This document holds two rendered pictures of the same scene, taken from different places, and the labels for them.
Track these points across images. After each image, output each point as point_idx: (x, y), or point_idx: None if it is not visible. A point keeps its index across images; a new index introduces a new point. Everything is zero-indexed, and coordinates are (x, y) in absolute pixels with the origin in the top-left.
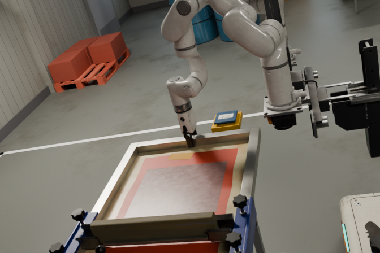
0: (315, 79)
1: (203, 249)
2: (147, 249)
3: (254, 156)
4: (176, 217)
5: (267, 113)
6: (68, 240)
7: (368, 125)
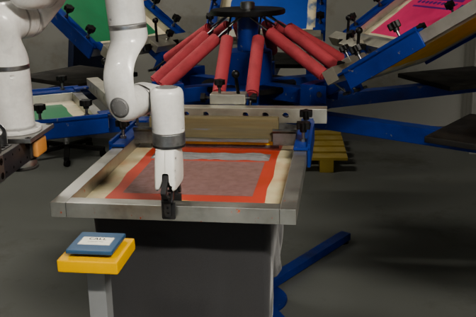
0: None
1: None
2: (226, 147)
3: (83, 173)
4: (185, 115)
5: (47, 123)
6: (309, 131)
7: None
